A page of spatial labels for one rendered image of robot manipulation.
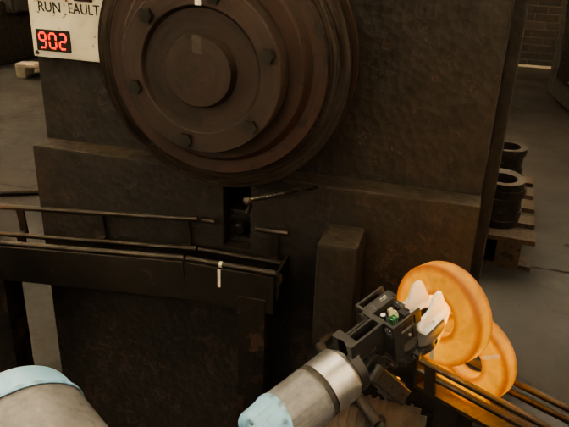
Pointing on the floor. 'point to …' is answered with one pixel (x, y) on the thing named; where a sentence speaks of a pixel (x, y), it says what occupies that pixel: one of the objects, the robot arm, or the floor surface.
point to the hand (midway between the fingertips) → (444, 302)
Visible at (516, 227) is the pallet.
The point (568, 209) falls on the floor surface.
